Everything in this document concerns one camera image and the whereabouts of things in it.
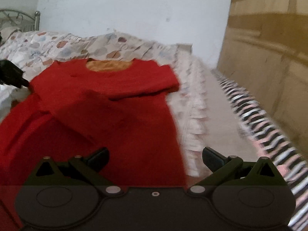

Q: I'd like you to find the red long-sleeve shirt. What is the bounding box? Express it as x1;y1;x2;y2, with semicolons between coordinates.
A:
1;59;186;230

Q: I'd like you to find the patterned beige quilt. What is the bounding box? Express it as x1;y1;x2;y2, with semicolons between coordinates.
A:
0;30;261;177

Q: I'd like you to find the beige pillow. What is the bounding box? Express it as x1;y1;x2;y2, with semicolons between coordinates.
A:
1;26;21;41

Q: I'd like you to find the metal bed headboard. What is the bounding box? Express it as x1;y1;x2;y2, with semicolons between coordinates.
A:
0;8;41;32

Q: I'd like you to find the striped black white pink sheet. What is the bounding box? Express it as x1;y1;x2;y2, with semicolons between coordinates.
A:
213;71;307;230

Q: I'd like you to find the wooden plywood board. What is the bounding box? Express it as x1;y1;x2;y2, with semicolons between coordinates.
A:
218;0;307;155

